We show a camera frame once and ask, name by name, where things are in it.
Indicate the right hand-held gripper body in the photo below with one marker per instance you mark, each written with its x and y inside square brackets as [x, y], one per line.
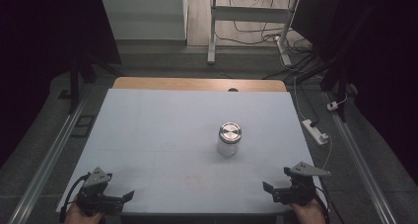
[299, 192]

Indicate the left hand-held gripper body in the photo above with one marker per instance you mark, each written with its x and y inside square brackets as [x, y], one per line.
[95, 197]

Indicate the clear glass jar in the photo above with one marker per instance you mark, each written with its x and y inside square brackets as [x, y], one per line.
[227, 148]

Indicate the round silver metal lid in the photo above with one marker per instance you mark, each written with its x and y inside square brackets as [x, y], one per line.
[230, 132]

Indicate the person's right hand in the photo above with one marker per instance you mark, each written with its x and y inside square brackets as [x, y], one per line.
[309, 214]

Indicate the person's left hand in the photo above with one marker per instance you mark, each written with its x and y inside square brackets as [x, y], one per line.
[77, 216]

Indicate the white power strip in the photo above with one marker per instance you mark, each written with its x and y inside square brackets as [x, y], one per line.
[314, 132]

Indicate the white table mat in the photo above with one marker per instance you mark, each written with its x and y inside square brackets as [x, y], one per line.
[157, 135]

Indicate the small white adapter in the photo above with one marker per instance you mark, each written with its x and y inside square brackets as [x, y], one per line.
[332, 106]

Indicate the black metal stand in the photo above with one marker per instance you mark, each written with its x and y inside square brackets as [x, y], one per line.
[341, 86]
[74, 86]

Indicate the dark table grommet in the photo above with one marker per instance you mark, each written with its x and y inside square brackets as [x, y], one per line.
[233, 90]

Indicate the wooden table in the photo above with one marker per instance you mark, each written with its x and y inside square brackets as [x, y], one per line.
[184, 84]

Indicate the white panel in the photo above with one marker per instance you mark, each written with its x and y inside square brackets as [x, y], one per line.
[144, 16]

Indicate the black rectangular floor frame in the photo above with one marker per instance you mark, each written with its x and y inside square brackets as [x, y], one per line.
[78, 131]

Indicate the metal floor rail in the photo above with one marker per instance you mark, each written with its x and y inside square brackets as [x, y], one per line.
[361, 171]
[46, 164]

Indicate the white desk frame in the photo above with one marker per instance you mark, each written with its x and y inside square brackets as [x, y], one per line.
[246, 14]

